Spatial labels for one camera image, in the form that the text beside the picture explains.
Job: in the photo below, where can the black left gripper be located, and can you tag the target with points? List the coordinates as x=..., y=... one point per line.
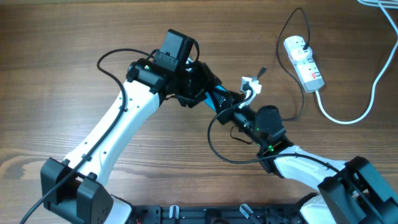
x=207, y=78

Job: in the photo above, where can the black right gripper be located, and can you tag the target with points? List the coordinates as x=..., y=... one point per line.
x=236, y=99

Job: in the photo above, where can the blue screen smartphone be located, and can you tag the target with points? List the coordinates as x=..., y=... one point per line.
x=216, y=99

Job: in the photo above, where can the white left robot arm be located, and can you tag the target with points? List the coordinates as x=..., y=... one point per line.
x=75, y=188

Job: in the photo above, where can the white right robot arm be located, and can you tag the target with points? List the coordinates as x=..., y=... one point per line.
x=348, y=191

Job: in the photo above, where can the white power strip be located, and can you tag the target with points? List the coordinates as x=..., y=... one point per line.
x=307, y=71

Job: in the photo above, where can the white usb wall charger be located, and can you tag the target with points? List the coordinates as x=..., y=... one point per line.
x=298, y=55

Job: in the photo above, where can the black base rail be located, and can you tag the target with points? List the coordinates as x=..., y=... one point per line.
x=155, y=214

